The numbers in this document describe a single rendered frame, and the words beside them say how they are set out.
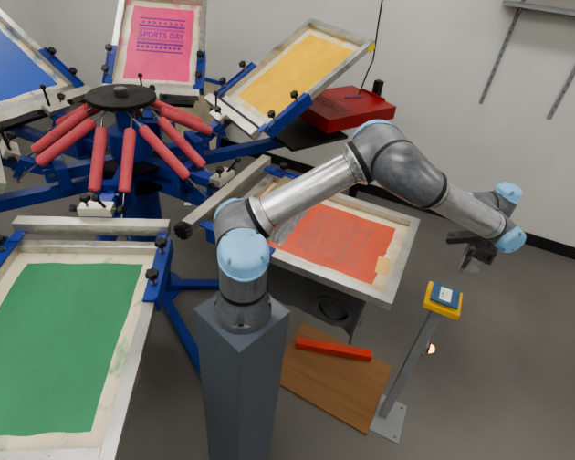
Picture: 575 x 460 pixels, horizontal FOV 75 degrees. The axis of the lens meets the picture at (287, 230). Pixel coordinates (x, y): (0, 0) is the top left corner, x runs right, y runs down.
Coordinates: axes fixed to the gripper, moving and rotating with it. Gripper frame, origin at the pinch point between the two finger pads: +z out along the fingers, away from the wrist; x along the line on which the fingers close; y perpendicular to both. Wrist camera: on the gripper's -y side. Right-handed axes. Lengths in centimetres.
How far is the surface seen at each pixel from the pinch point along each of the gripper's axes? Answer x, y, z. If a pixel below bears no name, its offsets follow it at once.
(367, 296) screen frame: -17.2, -26.3, 12.1
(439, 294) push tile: -1.2, -2.3, 13.3
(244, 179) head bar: 19, -99, 6
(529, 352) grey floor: 85, 76, 111
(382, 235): 23.9, -30.3, 14.8
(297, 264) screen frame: -16, -55, 11
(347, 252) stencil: 4.7, -40.8, 14.7
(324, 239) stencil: 7, -52, 15
